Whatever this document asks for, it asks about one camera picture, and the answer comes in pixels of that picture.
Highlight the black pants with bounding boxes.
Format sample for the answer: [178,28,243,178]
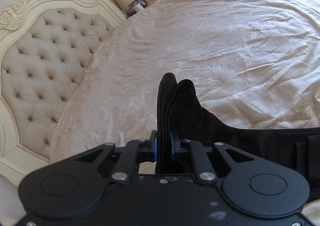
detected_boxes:
[157,73,319,202]

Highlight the cream embroidered bedspread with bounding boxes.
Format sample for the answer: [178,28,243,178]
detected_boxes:
[49,0,320,226]

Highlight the bedside table clutter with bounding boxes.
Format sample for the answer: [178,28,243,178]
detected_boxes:
[126,0,149,18]

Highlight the tufted beige headboard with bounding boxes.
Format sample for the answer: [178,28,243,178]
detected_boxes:
[1,0,125,186]

